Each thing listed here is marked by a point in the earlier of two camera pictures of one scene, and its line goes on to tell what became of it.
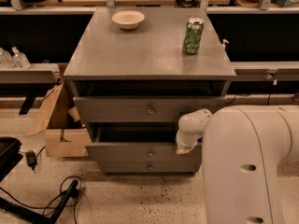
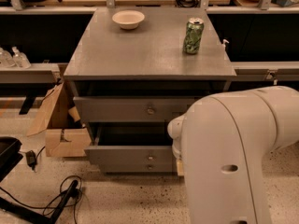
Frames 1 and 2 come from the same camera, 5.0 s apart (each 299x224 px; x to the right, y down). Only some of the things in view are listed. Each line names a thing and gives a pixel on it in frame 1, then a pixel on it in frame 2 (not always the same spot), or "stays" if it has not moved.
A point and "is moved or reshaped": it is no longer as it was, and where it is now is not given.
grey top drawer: [141, 108] stays
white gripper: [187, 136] to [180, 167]
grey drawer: [136, 141] is moved or reshaped
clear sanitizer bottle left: [7, 59] stays
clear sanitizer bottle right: [20, 59] stays
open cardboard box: [64, 137] stays
